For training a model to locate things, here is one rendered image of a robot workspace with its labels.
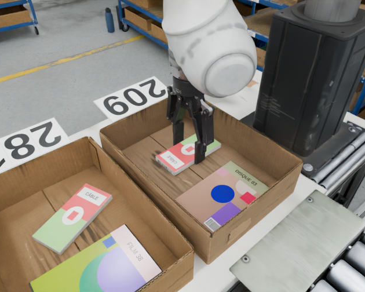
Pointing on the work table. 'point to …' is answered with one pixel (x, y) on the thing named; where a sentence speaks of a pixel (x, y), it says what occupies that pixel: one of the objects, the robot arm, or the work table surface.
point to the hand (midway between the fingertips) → (189, 144)
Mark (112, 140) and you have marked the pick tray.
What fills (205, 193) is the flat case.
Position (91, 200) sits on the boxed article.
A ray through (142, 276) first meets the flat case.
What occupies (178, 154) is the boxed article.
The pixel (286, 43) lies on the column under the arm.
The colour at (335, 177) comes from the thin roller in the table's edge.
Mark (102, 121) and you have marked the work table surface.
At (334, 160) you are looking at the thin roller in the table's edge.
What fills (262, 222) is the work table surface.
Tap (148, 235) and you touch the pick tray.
